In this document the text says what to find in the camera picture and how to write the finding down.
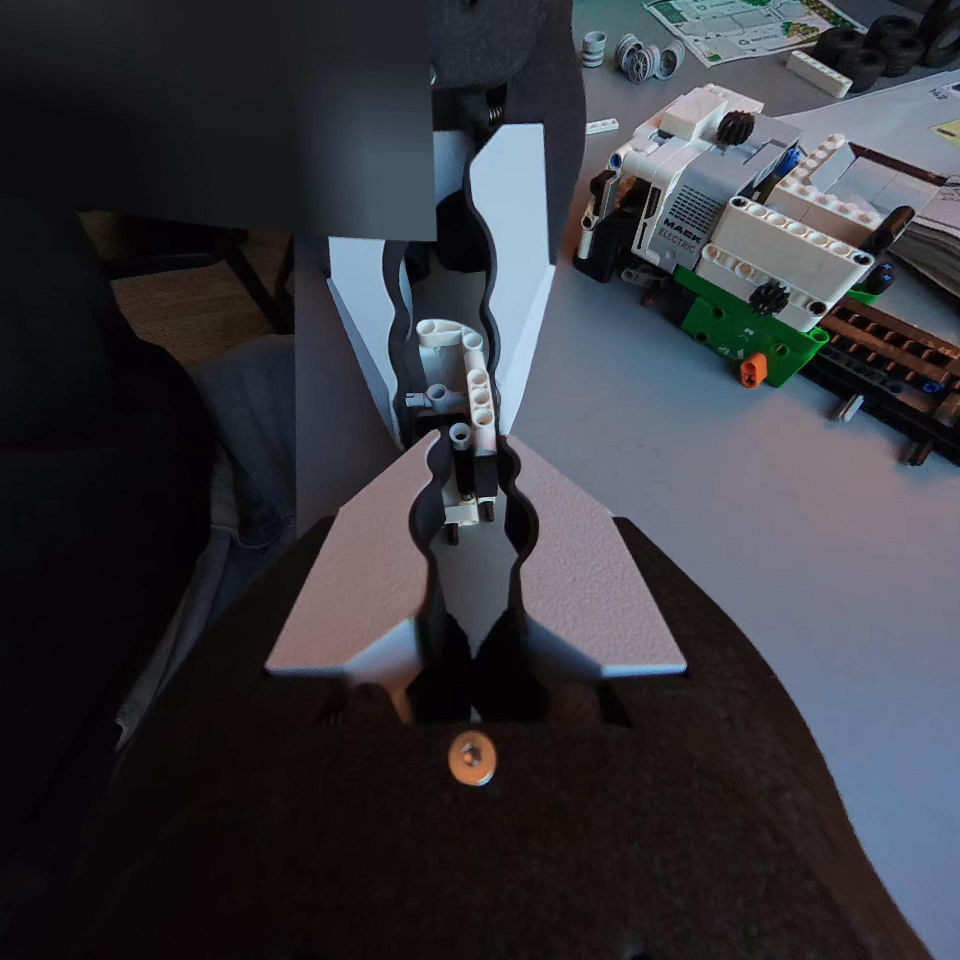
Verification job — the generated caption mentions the white green lego truck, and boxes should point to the white green lego truck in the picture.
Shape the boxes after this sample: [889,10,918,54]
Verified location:
[573,84,916,391]

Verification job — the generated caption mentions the pile of black lego tyres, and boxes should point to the pile of black lego tyres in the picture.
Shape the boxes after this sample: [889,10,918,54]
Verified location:
[812,0,960,93]

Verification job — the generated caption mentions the long black lego chassis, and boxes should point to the long black lego chassis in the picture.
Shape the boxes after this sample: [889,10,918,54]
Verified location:
[798,296,960,466]

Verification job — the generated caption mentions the white lego beam subassembly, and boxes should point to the white lego beam subassembly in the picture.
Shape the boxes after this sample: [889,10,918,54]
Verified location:
[405,318,500,545]

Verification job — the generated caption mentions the person's black jacket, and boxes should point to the person's black jacket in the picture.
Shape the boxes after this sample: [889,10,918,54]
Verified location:
[0,213,220,841]

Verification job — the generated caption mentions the long white lego brick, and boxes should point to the long white lego brick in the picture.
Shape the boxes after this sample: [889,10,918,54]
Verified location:
[785,48,855,99]

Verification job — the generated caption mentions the printed paper sheet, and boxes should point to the printed paper sheet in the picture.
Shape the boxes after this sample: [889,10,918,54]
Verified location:
[643,0,871,69]

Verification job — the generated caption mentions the open instruction book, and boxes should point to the open instruction book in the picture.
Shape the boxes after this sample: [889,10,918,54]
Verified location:
[772,71,960,280]

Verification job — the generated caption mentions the person's grey trousers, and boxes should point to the person's grey trousers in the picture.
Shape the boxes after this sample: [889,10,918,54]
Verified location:
[116,333,299,751]

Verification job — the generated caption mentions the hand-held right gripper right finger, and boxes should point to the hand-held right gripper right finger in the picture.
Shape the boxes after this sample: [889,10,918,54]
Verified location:
[495,435,689,680]

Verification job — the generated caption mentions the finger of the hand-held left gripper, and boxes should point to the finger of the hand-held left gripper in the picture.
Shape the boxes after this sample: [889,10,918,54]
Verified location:
[466,122,558,440]
[326,236,421,455]

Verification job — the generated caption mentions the cluster of grey wheel hubs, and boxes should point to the cluster of grey wheel hubs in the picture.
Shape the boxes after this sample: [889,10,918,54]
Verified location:
[581,30,687,85]

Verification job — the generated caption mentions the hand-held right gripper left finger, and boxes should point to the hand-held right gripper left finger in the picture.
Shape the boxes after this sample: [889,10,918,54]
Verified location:
[264,429,451,723]

